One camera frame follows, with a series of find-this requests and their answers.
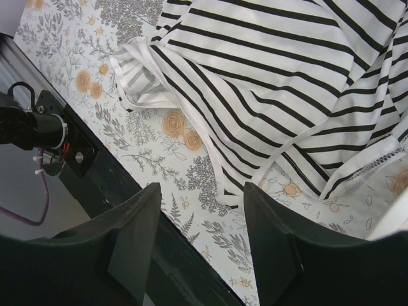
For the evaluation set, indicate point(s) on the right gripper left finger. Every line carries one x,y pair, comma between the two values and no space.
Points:
104,261

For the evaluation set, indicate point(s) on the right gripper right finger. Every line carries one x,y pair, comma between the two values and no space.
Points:
318,264

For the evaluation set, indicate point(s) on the black white striped tank top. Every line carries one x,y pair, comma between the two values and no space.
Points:
318,88

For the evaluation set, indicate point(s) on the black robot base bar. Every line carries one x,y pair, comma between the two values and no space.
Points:
159,239

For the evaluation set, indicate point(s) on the floral table cloth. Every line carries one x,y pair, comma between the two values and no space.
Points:
72,43

